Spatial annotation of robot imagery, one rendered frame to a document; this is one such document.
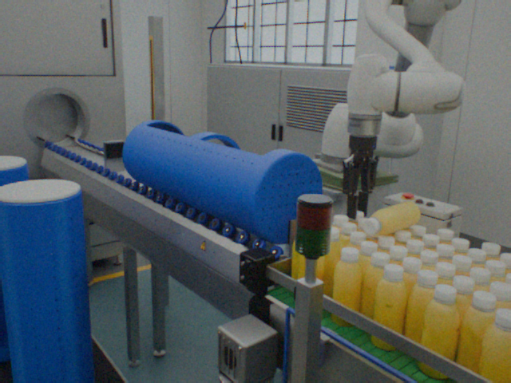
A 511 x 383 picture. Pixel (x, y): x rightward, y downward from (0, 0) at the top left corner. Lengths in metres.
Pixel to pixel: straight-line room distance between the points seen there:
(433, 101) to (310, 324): 0.66
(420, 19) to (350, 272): 0.98
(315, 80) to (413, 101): 2.20
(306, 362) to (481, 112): 3.41
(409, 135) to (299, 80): 1.69
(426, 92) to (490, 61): 2.86
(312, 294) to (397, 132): 1.19
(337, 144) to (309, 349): 1.20
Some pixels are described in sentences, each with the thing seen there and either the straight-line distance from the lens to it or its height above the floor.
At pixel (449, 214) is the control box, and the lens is 1.44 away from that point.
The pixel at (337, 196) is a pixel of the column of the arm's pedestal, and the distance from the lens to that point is 1.94.
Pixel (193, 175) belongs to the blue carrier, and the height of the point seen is 1.12.
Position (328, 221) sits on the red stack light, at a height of 1.22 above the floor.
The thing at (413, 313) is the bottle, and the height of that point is 1.00.
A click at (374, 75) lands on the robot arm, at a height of 1.46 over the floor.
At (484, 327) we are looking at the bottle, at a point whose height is 1.03.
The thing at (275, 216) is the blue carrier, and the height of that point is 1.05.
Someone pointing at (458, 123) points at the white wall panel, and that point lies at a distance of 4.26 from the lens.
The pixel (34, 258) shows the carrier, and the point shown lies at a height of 0.84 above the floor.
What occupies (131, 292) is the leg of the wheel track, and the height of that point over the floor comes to 0.41.
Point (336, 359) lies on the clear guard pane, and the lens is 1.07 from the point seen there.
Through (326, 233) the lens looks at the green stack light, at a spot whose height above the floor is 1.20.
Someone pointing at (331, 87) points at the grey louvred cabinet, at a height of 1.33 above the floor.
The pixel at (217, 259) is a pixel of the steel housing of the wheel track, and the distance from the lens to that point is 1.58.
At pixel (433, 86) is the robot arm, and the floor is 1.44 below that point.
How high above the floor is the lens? 1.49
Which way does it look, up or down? 15 degrees down
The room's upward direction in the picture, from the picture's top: 2 degrees clockwise
